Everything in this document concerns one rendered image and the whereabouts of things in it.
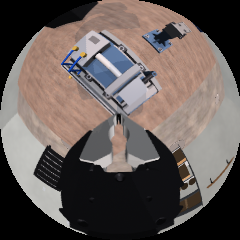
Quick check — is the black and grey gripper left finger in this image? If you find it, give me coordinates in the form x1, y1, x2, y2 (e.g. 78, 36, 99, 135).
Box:
56, 113, 119, 190

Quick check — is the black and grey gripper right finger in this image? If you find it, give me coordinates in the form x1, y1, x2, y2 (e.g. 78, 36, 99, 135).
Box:
119, 113, 184, 188

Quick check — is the grey flat bar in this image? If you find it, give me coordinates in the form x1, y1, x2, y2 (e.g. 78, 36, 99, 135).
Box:
113, 73, 144, 99
120, 81, 151, 106

